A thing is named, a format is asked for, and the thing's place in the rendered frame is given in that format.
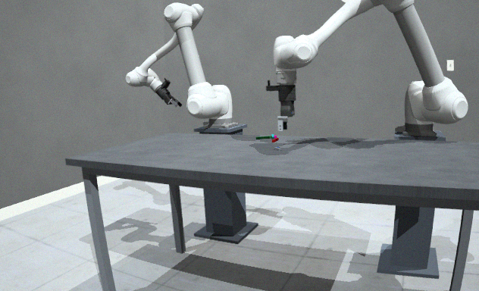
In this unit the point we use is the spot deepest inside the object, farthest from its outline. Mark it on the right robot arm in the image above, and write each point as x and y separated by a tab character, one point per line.
204	101

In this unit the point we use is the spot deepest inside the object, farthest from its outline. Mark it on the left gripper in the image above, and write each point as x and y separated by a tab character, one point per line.
287	96

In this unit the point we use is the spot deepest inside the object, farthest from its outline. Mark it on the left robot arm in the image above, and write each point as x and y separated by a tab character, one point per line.
441	102

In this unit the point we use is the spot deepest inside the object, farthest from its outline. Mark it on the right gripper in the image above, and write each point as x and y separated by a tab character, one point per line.
163	93

